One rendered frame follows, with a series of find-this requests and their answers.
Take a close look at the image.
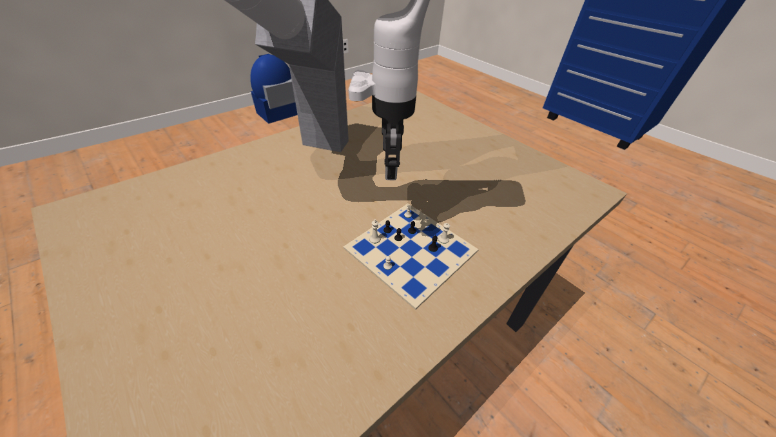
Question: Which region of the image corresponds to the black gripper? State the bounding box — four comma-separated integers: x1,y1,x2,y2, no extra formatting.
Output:
372,95,416,180

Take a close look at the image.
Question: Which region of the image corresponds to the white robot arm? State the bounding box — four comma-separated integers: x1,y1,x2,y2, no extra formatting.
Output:
225,0,430,102

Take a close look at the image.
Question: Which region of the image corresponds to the blue and cream chessboard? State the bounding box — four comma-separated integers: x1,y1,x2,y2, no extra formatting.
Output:
344,204,478,310

